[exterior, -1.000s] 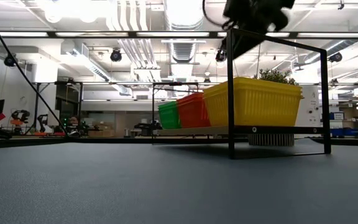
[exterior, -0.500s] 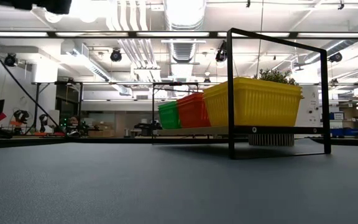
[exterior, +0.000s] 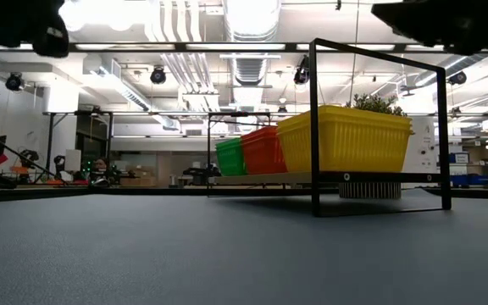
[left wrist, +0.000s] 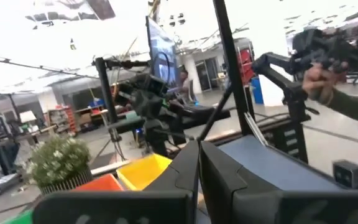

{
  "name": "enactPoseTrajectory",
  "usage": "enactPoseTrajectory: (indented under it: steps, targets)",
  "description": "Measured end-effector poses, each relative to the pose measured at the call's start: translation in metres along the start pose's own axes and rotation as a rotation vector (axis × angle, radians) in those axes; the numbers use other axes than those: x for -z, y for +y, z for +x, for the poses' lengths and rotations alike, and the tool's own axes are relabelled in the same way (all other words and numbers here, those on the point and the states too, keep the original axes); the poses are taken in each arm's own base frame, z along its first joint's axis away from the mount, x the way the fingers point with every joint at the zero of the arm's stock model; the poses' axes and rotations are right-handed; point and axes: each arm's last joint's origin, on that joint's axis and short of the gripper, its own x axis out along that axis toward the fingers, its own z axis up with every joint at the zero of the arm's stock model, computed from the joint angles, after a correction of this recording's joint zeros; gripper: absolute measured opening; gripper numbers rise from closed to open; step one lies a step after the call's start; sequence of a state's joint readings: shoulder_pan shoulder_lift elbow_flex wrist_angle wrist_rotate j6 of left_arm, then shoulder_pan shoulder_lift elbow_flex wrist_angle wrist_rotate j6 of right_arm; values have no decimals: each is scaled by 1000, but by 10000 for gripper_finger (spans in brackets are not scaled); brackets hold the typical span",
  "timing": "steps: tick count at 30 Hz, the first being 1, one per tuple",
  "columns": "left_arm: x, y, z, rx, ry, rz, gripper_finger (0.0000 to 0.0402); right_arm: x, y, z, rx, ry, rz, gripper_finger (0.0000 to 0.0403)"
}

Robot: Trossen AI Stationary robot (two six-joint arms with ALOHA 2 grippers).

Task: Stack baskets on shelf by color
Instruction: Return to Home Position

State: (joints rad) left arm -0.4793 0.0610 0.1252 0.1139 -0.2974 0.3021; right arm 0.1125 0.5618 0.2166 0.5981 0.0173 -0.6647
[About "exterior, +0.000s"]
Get wooden shelf black metal frame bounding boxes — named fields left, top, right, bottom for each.
left=207, top=37, right=452, bottom=218

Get black ceiling spotlight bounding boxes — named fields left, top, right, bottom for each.
left=293, top=54, right=313, bottom=85
left=4, top=72, right=25, bottom=92
left=149, top=66, right=168, bottom=85
left=446, top=70, right=468, bottom=86

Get potted plant ribbed grey pot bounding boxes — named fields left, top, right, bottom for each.
left=338, top=93, right=409, bottom=200

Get person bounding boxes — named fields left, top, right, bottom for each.
left=89, top=157, right=110, bottom=187

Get white box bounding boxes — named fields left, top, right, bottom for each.
left=64, top=148, right=82, bottom=172

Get white cabinet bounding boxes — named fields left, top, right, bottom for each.
left=411, top=116, right=438, bottom=175

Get black metal rack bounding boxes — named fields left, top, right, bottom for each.
left=42, top=110, right=114, bottom=184

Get background robot station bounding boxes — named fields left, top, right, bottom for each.
left=14, top=147, right=67, bottom=186

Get blue storage bins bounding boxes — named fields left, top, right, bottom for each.
left=449, top=151, right=488, bottom=187

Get silver ceiling pipe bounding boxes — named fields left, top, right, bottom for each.
left=413, top=19, right=488, bottom=88

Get silver ventilation duct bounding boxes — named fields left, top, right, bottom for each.
left=220, top=0, right=283, bottom=111

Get ceiling strip light rail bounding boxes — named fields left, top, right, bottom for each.
left=0, top=40, right=488, bottom=54

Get black metal rig frame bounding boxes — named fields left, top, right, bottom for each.
left=0, top=123, right=488, bottom=203

